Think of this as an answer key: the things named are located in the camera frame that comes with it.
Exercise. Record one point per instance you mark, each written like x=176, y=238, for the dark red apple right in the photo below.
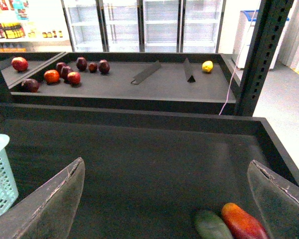
x=104, y=66

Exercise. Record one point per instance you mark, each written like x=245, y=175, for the flat black shelf divider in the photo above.
x=148, y=71

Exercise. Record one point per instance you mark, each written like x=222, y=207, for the light blue plastic basket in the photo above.
x=8, y=188

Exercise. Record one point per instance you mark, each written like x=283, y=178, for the upright black shelf divider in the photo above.
x=188, y=71

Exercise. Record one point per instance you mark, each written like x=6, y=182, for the dark red apple tall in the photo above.
x=81, y=63

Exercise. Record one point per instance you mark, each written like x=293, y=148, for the black perforated shelf upright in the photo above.
x=269, y=25

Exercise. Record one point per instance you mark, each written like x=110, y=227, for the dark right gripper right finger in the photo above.
x=277, y=200

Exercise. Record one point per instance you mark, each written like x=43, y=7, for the black display tray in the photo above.
x=146, y=172
x=35, y=60
x=165, y=90

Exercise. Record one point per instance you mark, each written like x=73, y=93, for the red apple front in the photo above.
x=74, y=78

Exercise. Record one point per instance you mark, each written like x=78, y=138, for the yellow lemon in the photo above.
x=207, y=66

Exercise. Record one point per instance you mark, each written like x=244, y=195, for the dark red apple behind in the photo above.
x=59, y=66

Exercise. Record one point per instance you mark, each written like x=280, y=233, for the white shelf with bottles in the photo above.
x=33, y=26

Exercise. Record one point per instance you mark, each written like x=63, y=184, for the black near display tray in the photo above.
x=146, y=172

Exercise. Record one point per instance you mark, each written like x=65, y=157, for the red apple far left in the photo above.
x=20, y=64

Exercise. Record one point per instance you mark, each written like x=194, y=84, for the black left display tray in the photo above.
x=35, y=60

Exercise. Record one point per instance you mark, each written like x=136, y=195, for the glass door refrigerator row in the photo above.
x=184, y=26

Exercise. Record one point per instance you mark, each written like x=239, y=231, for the black far display tray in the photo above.
x=165, y=90

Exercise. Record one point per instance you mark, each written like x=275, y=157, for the dark red apple middle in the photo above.
x=65, y=71

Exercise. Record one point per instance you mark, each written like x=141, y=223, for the dark purple fruit front left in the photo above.
x=30, y=85

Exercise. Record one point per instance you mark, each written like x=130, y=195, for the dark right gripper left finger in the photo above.
x=49, y=211

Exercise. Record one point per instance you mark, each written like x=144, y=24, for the small dark red apple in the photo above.
x=93, y=67

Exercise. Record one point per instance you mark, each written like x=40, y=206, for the orange red apple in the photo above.
x=51, y=76

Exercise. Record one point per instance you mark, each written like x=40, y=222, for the red orange mango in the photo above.
x=241, y=224

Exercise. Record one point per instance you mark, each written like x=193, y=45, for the green mango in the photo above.
x=211, y=226

